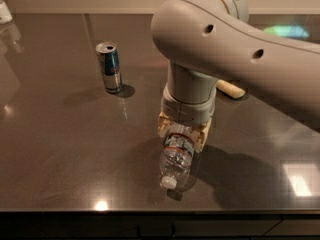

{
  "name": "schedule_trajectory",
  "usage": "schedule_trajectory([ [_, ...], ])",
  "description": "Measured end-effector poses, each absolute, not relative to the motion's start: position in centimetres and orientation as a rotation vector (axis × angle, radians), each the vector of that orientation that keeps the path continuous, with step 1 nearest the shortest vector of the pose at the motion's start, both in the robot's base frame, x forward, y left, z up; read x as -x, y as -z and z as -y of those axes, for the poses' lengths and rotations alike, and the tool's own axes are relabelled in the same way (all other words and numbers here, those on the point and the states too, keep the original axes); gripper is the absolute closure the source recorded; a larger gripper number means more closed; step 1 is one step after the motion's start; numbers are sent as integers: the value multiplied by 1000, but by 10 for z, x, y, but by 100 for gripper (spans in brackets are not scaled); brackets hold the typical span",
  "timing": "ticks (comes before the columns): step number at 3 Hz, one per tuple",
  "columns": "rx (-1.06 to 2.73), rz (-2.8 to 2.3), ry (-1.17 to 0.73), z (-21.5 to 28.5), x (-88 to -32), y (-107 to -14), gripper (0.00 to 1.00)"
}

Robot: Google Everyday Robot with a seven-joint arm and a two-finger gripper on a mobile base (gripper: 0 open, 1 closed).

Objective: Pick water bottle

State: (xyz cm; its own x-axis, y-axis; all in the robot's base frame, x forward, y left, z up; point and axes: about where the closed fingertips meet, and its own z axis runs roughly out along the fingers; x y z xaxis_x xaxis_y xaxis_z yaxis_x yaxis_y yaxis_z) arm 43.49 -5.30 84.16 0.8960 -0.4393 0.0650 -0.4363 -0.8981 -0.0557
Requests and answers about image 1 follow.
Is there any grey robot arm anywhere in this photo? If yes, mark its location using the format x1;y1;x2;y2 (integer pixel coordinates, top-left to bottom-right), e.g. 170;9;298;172
151;0;320;151

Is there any white object at corner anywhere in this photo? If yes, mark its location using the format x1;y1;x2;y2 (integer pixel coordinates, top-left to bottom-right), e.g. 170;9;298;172
0;0;13;24

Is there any yellow sponge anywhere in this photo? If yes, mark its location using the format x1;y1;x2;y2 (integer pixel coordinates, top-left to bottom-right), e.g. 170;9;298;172
216;80;246;100

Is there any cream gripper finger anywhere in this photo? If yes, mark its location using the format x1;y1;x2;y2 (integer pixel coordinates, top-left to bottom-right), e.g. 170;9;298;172
191;123;211;153
158;115;173;138

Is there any blue silver drink can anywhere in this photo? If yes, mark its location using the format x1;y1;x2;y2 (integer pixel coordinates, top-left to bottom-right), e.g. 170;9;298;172
96;42;122;93

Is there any clear plastic water bottle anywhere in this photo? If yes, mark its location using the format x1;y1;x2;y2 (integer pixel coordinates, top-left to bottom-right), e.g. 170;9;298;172
159;124;195;190

